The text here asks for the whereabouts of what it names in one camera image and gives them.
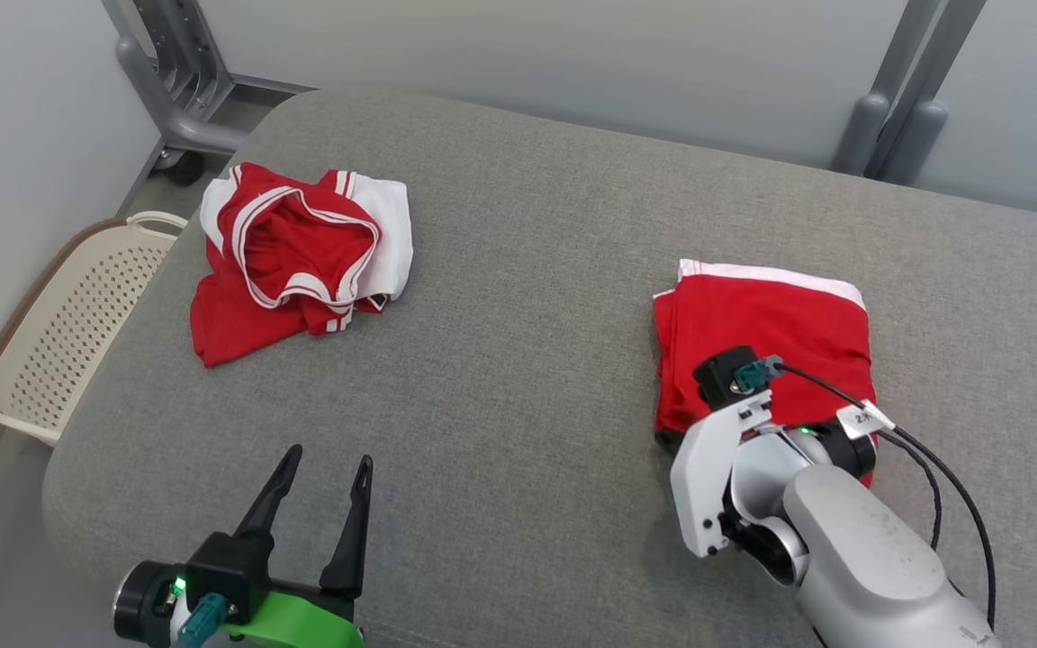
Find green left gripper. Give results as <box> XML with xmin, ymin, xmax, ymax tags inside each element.
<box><xmin>221</xmin><ymin>444</ymin><xmax>374</xmax><ymax>648</ymax></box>

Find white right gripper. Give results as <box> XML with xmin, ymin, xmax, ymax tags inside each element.
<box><xmin>669</xmin><ymin>389</ymin><xmax>776</xmax><ymax>560</ymax></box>

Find red Bulls shorts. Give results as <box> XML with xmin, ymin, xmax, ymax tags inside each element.
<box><xmin>652</xmin><ymin>258</ymin><xmax>878</xmax><ymax>489</ymax></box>

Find red white sports shirt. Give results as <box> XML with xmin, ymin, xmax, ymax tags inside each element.
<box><xmin>189</xmin><ymin>161</ymin><xmax>415</xmax><ymax>369</ymax></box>

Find cream perforated laundry basket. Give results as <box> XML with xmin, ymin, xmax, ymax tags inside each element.
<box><xmin>0</xmin><ymin>211</ymin><xmax>189</xmax><ymax>448</ymax></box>

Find white cable label tag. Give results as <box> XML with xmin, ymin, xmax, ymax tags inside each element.
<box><xmin>835</xmin><ymin>400</ymin><xmax>897</xmax><ymax>442</ymax></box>

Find grey partition post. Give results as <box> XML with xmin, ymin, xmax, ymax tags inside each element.
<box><xmin>879</xmin><ymin>0</ymin><xmax>989</xmax><ymax>187</ymax></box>
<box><xmin>831</xmin><ymin>0</ymin><xmax>935</xmax><ymax>176</ymax></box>

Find grey metal wheeled frame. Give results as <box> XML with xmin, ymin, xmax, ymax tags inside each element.
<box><xmin>102</xmin><ymin>0</ymin><xmax>318</xmax><ymax>188</ymax></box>

